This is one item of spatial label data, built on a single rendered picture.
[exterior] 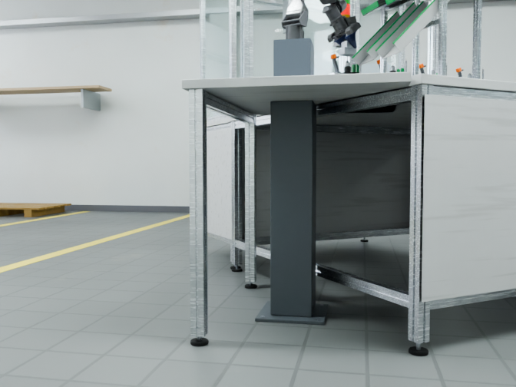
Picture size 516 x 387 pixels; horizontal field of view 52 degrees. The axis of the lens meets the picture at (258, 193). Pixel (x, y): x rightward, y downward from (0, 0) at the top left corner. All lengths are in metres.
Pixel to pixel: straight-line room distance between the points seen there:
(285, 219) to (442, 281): 0.62
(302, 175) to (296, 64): 0.42
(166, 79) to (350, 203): 4.03
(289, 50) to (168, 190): 4.89
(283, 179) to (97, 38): 5.57
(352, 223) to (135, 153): 4.12
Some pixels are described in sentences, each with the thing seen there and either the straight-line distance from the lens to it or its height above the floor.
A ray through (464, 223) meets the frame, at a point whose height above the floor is 0.40.
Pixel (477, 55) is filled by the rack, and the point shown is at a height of 0.99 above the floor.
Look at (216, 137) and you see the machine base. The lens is 3.19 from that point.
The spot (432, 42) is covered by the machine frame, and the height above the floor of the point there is 1.36.
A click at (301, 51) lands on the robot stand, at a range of 2.04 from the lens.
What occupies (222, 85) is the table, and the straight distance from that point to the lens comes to 1.68.
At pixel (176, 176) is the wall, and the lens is 6.74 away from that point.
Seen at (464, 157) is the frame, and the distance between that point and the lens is 1.79.
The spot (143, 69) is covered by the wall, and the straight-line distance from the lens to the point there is 7.00.
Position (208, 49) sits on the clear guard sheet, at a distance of 3.48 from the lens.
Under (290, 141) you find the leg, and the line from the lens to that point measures 2.00.
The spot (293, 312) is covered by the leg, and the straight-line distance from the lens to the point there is 2.07.
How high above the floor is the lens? 0.59
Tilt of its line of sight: 3 degrees down
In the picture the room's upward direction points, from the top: straight up
